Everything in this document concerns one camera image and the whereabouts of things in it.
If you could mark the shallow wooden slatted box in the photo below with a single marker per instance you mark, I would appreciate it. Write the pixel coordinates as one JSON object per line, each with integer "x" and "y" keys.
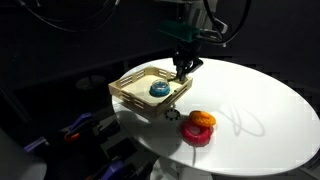
{"x": 141, "y": 90}

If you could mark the blue round dome toy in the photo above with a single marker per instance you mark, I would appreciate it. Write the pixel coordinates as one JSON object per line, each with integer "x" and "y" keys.
{"x": 159, "y": 89}

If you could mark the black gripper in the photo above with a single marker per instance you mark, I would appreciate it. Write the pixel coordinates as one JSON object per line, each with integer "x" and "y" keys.
{"x": 186, "y": 53}

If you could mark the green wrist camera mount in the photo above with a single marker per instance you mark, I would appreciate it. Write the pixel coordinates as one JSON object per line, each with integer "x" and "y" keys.
{"x": 176, "y": 29}

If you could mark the grey rounded object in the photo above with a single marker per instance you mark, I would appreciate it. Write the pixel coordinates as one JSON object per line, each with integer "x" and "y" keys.
{"x": 16, "y": 160}

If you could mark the white table pedestal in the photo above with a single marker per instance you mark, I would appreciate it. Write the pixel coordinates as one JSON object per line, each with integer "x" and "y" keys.
{"x": 173, "y": 170}

